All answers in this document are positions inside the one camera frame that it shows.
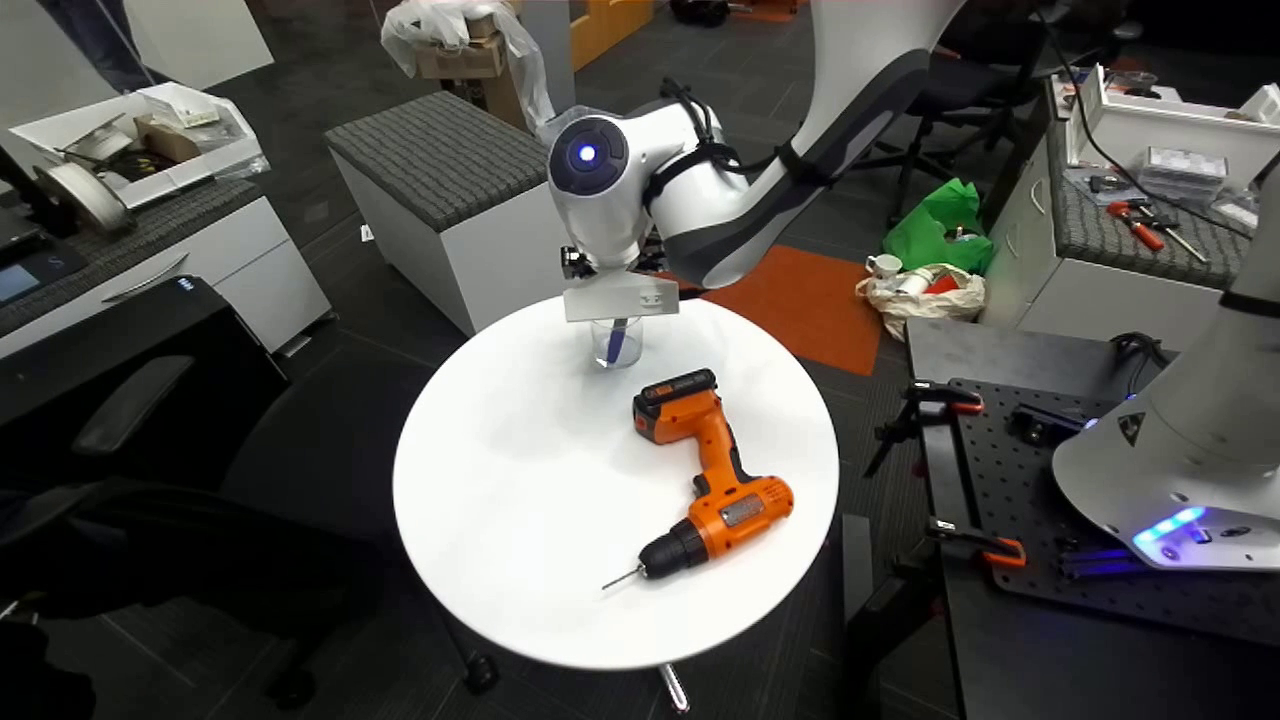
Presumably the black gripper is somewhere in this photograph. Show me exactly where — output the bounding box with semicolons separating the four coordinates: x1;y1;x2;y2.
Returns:
555;242;601;285

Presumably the clear plastic cup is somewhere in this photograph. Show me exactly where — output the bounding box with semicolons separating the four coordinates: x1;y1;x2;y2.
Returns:
587;315;648;376

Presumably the white cabinet with grey cushion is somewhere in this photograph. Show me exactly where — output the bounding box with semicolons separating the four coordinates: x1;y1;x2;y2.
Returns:
325;87;591;336

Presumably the small cardboard box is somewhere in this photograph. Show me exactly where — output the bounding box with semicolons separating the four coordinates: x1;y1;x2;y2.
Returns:
413;37;514;87

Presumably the yellow cabinet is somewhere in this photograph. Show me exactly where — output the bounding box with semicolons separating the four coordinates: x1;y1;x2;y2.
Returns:
568;0;661;77

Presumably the orange floor mat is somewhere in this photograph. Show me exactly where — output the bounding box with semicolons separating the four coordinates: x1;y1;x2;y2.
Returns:
696;242;887;380

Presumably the white plastic bag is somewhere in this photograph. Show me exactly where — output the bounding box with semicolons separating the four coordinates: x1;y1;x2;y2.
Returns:
375;0;560;138

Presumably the white cloth bag with red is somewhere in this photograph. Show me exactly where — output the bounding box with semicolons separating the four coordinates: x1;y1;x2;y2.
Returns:
852;253;994;344

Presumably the green bag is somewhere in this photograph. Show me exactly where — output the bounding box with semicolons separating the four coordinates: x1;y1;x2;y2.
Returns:
882;175;1001;279

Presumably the white desk with dark top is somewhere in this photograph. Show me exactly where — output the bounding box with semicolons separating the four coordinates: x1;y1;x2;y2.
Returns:
0;165;338;366

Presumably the black orange bar clamp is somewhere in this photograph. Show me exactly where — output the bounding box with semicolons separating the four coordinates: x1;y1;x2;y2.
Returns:
859;380;994;482
925;511;1033;579

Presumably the silver table leg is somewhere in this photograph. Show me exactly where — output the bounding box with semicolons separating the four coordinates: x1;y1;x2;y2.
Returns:
652;660;696;720

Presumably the black office chair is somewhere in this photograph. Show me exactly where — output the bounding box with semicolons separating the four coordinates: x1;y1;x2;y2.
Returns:
0;271;454;714

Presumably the white tray box with clutter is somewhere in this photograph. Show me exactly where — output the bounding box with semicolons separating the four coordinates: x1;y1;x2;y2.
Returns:
10;81;272;215

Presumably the white cabinet with tools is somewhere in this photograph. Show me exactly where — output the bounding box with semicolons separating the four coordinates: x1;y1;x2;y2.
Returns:
986;131;1280;351

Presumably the grey tape roll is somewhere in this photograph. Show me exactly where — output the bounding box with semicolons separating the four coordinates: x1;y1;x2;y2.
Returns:
37;156;138;245

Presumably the small black block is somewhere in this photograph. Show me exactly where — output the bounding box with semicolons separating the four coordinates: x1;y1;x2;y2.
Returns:
1004;399;1092;451

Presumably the blue jeans leg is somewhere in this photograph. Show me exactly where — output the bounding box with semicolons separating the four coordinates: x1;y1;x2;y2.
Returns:
37;0;157;96

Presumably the small white box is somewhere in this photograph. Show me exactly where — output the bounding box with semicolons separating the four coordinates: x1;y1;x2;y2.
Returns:
1132;144;1234;203

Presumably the large white open box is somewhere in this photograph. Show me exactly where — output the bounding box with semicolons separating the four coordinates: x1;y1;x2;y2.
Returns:
1043;60;1280;182

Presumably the black perforated robot table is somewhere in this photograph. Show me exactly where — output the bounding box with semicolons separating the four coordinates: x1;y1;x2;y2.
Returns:
904;315;1280;720

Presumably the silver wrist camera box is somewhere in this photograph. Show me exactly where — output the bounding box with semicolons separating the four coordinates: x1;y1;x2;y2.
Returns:
560;271;686;328

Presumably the orange black cordless drill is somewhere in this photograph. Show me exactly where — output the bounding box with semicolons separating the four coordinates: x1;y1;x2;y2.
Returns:
597;366;799;595

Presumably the red handled screwdriver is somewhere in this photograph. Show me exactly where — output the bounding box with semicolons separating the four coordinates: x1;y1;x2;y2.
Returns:
1104;198;1171;255

